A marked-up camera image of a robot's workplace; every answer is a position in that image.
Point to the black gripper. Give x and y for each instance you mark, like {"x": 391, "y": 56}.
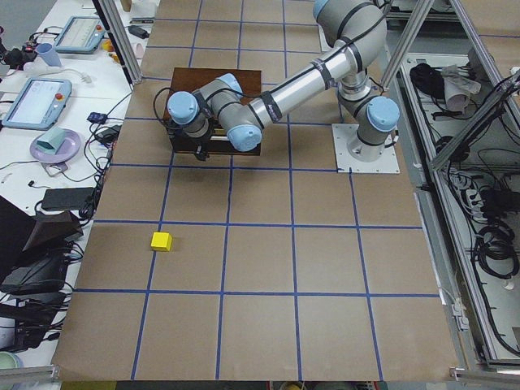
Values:
{"x": 201, "y": 153}

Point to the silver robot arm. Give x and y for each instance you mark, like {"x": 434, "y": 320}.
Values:
{"x": 356, "y": 32}

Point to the dark wooden drawer cabinet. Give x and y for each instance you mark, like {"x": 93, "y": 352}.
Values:
{"x": 200, "y": 104}

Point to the yellow block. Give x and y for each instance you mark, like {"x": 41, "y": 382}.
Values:
{"x": 161, "y": 241}

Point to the purple plate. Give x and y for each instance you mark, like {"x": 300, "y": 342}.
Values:
{"x": 68, "y": 149}

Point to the black power adapter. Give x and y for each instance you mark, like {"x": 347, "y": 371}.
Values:
{"x": 57, "y": 199}

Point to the teal box on plate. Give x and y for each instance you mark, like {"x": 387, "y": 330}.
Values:
{"x": 51, "y": 140}

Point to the lower blue teach pendant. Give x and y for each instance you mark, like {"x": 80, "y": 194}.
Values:
{"x": 39, "y": 104}

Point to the blue teach pendant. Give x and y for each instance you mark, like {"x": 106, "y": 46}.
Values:
{"x": 39, "y": 104}
{"x": 80, "y": 35}

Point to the upper blue teach pendant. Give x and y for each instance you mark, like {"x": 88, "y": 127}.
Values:
{"x": 80, "y": 35}

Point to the light blue cup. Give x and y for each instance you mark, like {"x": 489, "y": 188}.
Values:
{"x": 48, "y": 54}

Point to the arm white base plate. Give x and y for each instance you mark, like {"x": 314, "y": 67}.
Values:
{"x": 353, "y": 156}

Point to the aluminium frame post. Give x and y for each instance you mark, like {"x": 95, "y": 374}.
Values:
{"x": 114, "y": 26}

